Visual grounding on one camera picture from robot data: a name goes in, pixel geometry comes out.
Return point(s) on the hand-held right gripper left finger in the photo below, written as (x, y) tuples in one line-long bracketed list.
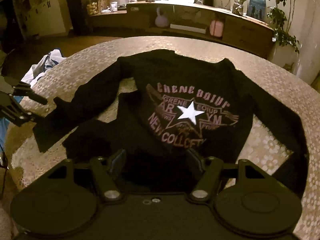
[(118, 161)]

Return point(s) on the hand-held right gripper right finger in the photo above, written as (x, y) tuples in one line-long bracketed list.
[(193, 158)]

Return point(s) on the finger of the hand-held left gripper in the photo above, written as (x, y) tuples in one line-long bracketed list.
[(32, 95), (17, 115)]

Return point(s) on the black star print sweater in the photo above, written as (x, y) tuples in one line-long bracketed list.
[(195, 72)]

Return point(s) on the white and blue collared shirt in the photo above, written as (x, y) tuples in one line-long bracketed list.
[(50, 57)]

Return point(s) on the cookie jar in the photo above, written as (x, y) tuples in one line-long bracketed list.
[(92, 5)]

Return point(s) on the lace-covered table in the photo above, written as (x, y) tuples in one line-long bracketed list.
[(175, 43)]

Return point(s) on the drinking glass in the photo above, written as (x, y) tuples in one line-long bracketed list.
[(114, 7)]

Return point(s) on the pink container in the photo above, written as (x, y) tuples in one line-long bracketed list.
[(216, 28)]

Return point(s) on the white plant pot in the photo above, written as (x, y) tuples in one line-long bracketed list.
[(282, 55)]

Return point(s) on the wooden sideboard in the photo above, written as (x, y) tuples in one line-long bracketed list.
[(245, 30)]

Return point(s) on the blue picture card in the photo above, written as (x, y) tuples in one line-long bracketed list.
[(256, 7)]

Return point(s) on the large leafy houseplant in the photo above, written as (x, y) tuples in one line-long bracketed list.
[(280, 17)]

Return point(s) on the wall shelf cabinet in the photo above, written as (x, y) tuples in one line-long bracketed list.
[(42, 5)]

